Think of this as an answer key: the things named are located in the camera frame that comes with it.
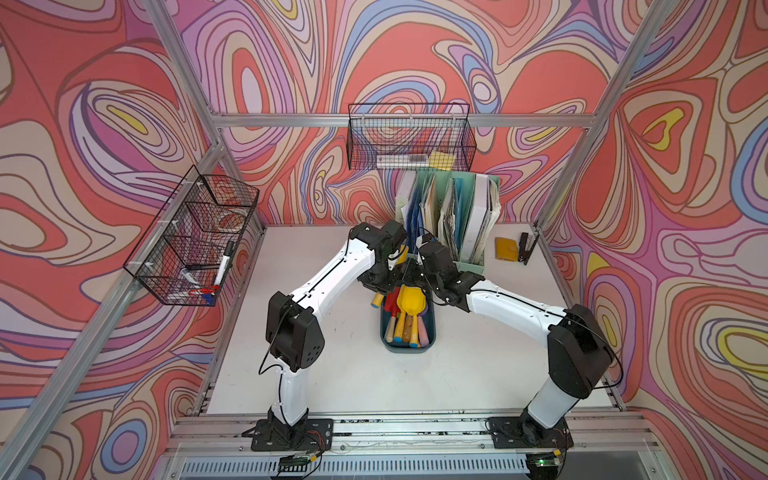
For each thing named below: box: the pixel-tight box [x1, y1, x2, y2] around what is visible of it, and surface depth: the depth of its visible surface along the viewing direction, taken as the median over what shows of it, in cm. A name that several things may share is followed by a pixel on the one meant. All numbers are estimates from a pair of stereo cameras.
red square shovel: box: [384, 287, 401, 343], surface depth 95 cm
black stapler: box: [518, 232, 540, 266], surface depth 111 cm
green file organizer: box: [395, 170, 502, 275], surface depth 97 cm
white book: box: [460, 173, 493, 263], surface depth 96 cm
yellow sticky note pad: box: [494, 237, 519, 262], surface depth 114 cm
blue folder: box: [406, 182, 425, 253], surface depth 96 cm
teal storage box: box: [380, 297, 436, 354], surface depth 86 cm
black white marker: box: [214, 240, 235, 286], surface depth 70 cm
